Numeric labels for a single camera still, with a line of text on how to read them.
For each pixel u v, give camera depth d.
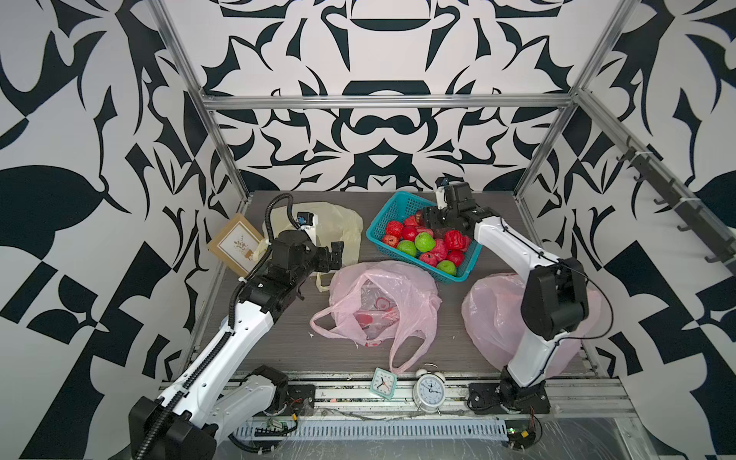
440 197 0.83
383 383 0.76
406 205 1.08
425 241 0.95
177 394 0.39
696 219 0.55
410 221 1.05
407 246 0.96
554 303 0.49
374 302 0.90
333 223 1.01
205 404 0.40
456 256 0.96
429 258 0.95
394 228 1.02
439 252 0.98
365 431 0.78
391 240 0.99
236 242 0.91
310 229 0.66
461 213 0.69
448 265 0.93
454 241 0.94
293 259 0.53
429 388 0.73
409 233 1.00
